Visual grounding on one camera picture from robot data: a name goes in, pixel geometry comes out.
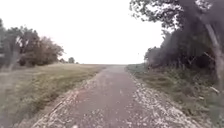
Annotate row of trees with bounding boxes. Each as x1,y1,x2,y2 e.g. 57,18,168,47
129,0,224,91

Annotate clump of trees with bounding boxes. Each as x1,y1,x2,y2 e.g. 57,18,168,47
0,18,65,69

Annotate grass field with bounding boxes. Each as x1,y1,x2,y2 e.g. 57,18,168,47
0,63,108,128

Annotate distant trees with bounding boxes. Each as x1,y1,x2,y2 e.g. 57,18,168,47
59,56,80,65

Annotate grass verge with weeds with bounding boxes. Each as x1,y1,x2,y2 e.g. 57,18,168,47
125,63,224,128

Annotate grey gravel path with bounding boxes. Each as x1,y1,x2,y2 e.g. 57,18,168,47
30,64,203,128

